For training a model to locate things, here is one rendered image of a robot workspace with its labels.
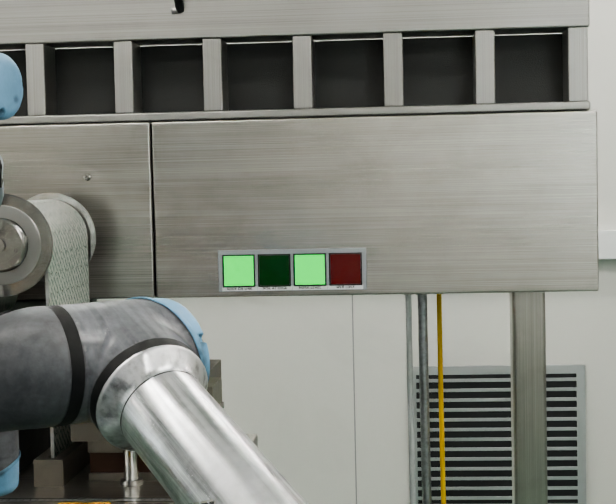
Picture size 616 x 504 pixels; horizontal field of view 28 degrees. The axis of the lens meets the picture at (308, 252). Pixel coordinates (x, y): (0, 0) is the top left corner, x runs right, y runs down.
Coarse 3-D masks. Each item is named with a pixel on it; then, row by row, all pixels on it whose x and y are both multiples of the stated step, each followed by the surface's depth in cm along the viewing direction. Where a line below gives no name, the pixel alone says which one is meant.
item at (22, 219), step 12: (0, 216) 180; (12, 216) 180; (24, 216) 180; (24, 228) 180; (36, 228) 180; (36, 240) 180; (36, 252) 180; (24, 264) 180; (36, 264) 180; (0, 276) 181; (12, 276) 181; (24, 276) 180
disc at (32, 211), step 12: (12, 204) 180; (24, 204) 180; (36, 216) 180; (48, 228) 180; (48, 240) 180; (48, 252) 180; (48, 264) 180; (36, 276) 181; (0, 288) 181; (12, 288) 181; (24, 288) 181
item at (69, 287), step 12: (48, 276) 182; (60, 276) 188; (72, 276) 195; (84, 276) 202; (48, 288) 182; (60, 288) 188; (72, 288) 195; (84, 288) 202; (48, 300) 182; (60, 300) 188; (72, 300) 195; (84, 300) 202
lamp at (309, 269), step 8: (296, 256) 210; (304, 256) 210; (312, 256) 210; (320, 256) 210; (296, 264) 210; (304, 264) 210; (312, 264) 210; (320, 264) 210; (296, 272) 211; (304, 272) 210; (312, 272) 210; (320, 272) 210; (296, 280) 211; (304, 280) 210; (312, 280) 210; (320, 280) 210
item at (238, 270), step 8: (224, 256) 211; (232, 256) 211; (240, 256) 211; (248, 256) 211; (224, 264) 211; (232, 264) 211; (240, 264) 211; (248, 264) 211; (224, 272) 211; (232, 272) 211; (240, 272) 211; (248, 272) 211; (224, 280) 211; (232, 280) 211; (240, 280) 211; (248, 280) 211
